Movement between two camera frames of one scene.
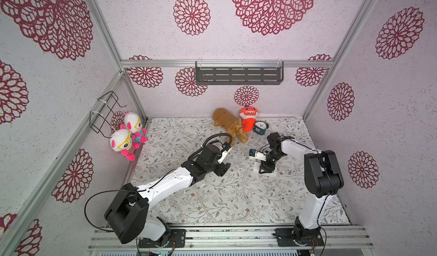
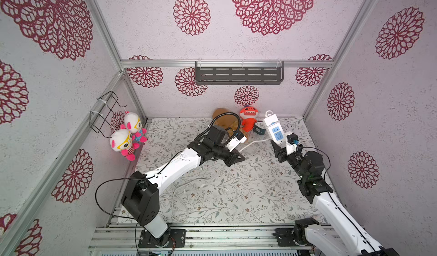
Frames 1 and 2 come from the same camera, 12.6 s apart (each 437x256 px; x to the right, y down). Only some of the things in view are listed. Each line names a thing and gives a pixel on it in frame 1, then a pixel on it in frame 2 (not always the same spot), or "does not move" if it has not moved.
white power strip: x=256 y=166 → x=275 y=129
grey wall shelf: x=239 y=73 does not move
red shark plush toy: x=248 y=115 does not move
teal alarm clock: x=260 y=127 does not move
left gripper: x=222 y=169 → x=233 y=159
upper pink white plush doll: x=132 y=123 does not move
